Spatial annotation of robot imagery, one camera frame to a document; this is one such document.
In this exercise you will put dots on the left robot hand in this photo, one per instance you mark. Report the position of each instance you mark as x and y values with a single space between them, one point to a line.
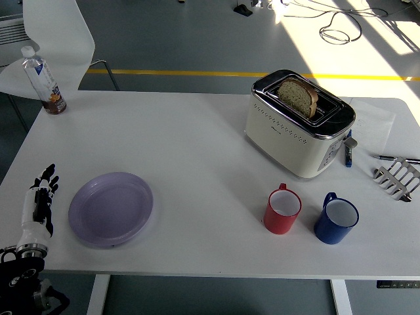
29 229

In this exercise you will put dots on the purple plastic plate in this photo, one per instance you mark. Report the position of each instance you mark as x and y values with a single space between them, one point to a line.
110 210

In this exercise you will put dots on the bread slice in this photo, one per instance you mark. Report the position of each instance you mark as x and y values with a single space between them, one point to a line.
297 95

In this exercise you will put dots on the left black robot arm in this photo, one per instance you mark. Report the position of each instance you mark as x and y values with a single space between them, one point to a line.
19 279

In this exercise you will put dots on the white table leg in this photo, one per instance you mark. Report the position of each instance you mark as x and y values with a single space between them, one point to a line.
342 298
96 295

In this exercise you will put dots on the clear drink bottle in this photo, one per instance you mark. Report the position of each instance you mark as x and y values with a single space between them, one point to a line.
44 82

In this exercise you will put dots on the white slatted radiator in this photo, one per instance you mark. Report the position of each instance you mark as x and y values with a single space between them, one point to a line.
13 33

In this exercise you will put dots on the white plastic chair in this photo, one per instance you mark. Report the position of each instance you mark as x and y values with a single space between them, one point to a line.
59 33

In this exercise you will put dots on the red enamel mug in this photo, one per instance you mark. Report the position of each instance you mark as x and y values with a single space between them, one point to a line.
279 224

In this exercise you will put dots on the cream chrome toaster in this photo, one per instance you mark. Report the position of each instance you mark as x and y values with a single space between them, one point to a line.
282 141

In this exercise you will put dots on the blue enamel mug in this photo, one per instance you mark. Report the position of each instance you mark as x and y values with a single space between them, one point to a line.
329 234

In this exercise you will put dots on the black floor wedge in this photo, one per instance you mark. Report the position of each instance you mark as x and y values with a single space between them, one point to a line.
243 10

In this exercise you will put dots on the blue marker pen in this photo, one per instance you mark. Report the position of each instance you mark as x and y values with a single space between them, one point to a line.
348 157

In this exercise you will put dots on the metal toast rack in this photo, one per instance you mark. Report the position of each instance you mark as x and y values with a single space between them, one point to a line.
382 172

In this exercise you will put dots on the table height control panel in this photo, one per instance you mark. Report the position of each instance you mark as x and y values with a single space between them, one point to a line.
397 284

